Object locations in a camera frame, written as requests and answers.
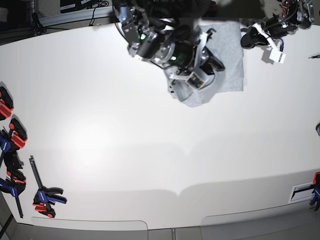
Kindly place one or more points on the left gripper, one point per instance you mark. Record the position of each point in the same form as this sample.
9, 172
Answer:
273, 27

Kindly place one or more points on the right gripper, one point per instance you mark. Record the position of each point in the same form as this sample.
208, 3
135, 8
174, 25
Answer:
177, 48

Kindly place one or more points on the grey T-shirt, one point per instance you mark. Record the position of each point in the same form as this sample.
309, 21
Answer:
225, 44

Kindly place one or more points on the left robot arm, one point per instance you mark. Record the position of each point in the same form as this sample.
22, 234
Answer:
294, 14

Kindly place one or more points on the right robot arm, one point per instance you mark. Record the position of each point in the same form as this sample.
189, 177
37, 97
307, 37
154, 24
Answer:
154, 32

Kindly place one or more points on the dark round object right edge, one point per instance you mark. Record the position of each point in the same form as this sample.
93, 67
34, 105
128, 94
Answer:
317, 128

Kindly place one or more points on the white label with black bar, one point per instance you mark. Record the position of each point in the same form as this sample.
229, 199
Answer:
301, 192

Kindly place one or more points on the blue red clamp right edge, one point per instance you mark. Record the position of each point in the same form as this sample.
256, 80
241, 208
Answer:
316, 191

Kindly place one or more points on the blue red clamp edge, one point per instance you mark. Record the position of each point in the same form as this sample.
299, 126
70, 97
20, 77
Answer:
316, 191
10, 142

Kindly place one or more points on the red black clamp upper left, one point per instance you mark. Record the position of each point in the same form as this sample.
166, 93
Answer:
6, 104

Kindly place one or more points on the blue red clamp left edge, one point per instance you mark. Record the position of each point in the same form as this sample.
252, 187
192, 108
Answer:
10, 142

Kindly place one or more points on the bar clamp on table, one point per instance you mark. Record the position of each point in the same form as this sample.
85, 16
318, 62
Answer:
45, 198

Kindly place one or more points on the blue clamp lower left edge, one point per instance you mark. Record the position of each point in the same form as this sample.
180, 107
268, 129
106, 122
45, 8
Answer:
15, 182

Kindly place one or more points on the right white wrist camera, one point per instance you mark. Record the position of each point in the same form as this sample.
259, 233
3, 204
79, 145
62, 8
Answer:
194, 77

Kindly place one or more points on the red handled screwdriver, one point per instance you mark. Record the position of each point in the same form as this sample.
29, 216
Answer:
314, 56

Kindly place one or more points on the aluminium rail behind table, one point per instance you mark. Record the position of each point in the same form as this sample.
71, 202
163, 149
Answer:
76, 16

